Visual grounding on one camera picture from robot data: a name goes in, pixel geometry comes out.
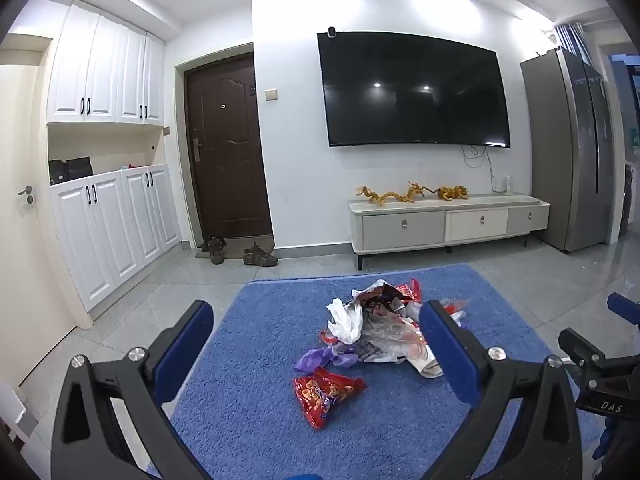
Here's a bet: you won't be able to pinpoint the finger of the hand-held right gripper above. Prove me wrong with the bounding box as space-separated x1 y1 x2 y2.
606 292 640 332
557 329 610 367

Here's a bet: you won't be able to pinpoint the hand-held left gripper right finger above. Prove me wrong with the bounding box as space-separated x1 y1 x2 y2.
419 300 584 480

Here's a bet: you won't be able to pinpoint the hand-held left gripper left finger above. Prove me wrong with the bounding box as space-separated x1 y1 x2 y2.
50 300 216 480

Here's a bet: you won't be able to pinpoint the silver printed snack bag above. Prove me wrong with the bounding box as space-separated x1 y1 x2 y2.
352 310 431 364

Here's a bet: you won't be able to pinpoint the purple wrapper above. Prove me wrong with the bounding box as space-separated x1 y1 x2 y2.
299 344 359 374

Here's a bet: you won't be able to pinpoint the small white wrapper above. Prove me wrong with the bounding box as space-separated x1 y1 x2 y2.
405 349 445 379

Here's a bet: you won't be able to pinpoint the red orange wrapper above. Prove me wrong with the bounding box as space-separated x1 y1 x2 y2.
440 298 472 327

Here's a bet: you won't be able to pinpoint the blue rug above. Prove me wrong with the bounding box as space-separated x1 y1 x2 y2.
145 262 607 480

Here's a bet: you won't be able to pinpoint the dark red snack bag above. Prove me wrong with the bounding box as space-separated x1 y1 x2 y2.
352 277 424 318

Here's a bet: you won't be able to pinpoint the white plastic bag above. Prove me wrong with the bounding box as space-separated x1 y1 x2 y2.
325 298 364 345

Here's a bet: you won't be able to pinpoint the pair of brown shoes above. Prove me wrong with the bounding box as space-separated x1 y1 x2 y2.
194 237 276 260

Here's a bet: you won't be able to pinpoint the white grey television stand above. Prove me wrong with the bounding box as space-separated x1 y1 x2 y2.
348 193 551 271

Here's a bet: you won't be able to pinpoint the red snack packet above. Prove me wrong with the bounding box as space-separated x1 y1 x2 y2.
292 366 367 431

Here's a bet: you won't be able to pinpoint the white lower cabinet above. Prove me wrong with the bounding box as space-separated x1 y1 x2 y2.
48 163 182 314

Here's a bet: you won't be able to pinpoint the upright golden dragon figurine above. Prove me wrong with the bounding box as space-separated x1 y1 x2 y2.
406 181 439 201

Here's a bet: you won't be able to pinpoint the long golden dragon figurine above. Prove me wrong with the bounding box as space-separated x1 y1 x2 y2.
355 185 416 207

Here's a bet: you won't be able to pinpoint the grey refrigerator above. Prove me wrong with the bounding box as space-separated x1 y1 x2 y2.
520 47 617 254

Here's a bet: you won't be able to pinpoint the cream door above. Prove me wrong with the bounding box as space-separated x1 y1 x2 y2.
0 62 77 388

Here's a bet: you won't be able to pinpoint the brown entrance door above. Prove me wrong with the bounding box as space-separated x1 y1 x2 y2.
183 53 275 242

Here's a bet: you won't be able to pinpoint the black bag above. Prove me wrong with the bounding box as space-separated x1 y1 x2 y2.
49 156 94 184

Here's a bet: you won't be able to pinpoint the blue striped curtain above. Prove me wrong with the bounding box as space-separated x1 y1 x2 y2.
553 22 601 69

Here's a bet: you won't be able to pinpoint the hanging television cables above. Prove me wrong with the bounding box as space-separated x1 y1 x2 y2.
462 144 507 194

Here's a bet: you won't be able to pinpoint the black wall television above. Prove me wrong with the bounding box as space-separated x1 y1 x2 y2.
316 31 512 149

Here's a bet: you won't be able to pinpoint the white upper wall cabinet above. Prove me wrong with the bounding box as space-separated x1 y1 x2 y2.
46 0 166 127

